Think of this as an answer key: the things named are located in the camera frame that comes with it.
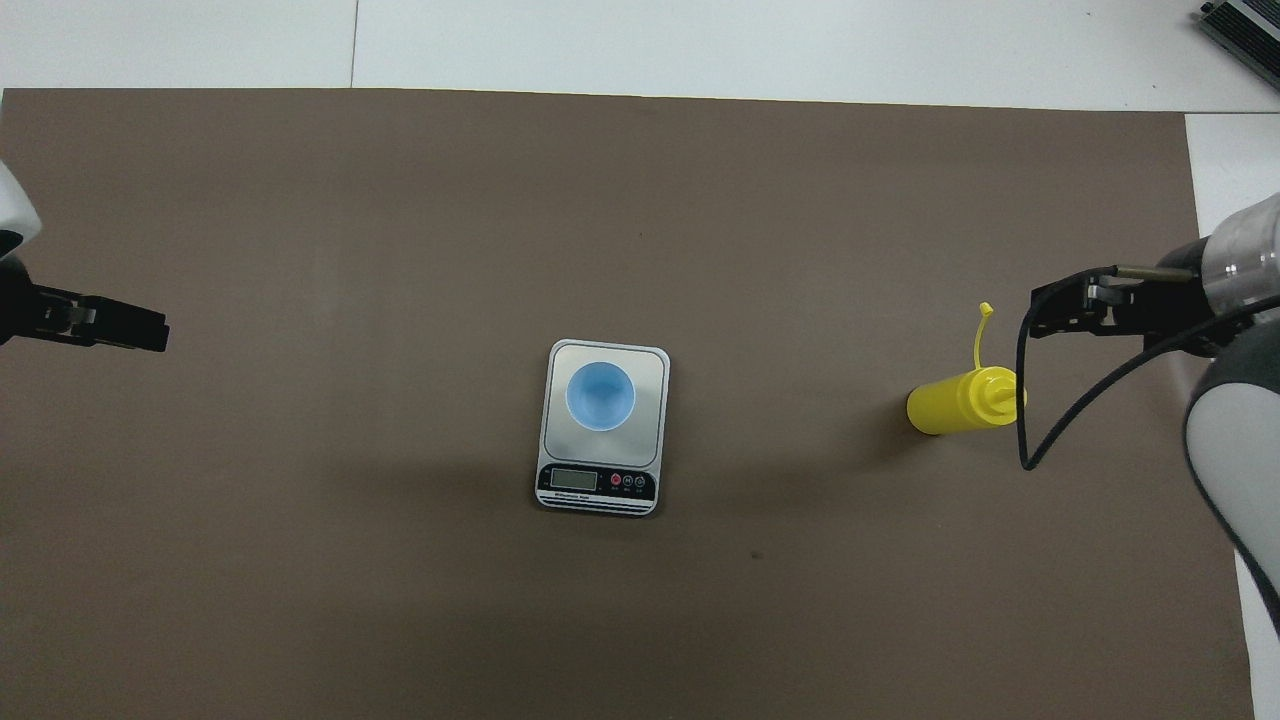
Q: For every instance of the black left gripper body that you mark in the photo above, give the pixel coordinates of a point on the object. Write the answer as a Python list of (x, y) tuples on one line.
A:
[(18, 310)]

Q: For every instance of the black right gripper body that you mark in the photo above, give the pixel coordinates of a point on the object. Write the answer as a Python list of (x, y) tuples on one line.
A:
[(1175, 300)]

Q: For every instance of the yellow squeeze bottle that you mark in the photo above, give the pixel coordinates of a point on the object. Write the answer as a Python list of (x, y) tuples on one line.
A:
[(950, 402)]

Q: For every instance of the light blue plastic cup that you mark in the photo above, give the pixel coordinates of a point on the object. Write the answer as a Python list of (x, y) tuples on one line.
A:
[(600, 395)]

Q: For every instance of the silver digital kitchen scale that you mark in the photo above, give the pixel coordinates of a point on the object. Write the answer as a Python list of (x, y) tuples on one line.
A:
[(650, 440)]

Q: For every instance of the silver ribbed metal device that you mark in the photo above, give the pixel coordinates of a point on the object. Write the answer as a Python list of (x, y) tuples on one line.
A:
[(1250, 30)]

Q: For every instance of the brown paper table mat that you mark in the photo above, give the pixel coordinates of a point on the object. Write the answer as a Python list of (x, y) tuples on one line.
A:
[(700, 250)]

